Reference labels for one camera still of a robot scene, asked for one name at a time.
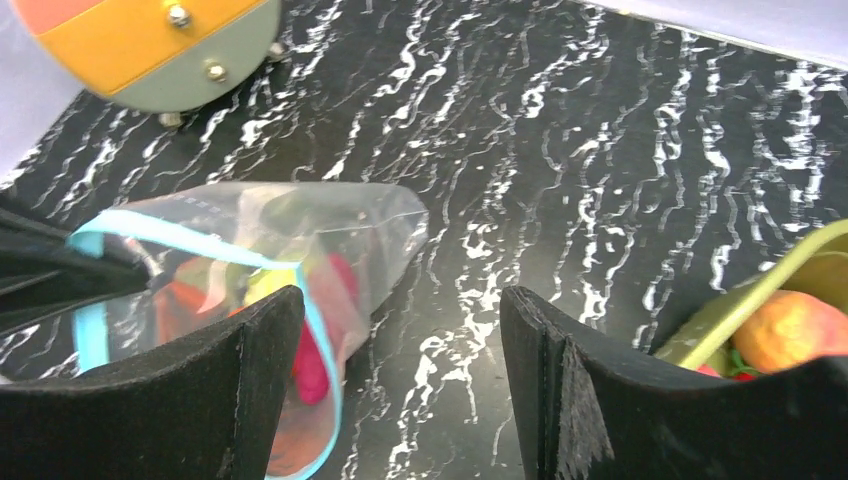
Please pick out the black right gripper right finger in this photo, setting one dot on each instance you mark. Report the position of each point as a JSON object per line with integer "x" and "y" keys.
{"x": 587, "y": 407}

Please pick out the white round drawer cabinet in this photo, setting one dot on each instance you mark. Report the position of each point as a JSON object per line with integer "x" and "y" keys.
{"x": 156, "y": 56}

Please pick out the toy peach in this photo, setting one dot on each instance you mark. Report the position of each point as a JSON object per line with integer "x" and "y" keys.
{"x": 789, "y": 329}

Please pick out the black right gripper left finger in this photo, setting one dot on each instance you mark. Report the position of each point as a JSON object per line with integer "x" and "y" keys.
{"x": 203, "y": 406}

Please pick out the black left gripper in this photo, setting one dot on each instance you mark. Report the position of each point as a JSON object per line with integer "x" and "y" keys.
{"x": 42, "y": 277}

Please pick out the orange toy fruit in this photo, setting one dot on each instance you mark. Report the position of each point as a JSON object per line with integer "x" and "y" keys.
{"x": 181, "y": 309}

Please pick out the clear zip top bag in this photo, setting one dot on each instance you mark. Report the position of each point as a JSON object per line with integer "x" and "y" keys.
{"x": 377, "y": 227}

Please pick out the olive green plastic bin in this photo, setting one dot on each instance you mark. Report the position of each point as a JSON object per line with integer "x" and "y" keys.
{"x": 817, "y": 265}

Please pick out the purple toy sweet potato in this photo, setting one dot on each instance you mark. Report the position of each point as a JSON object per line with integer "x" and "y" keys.
{"x": 334, "y": 291}

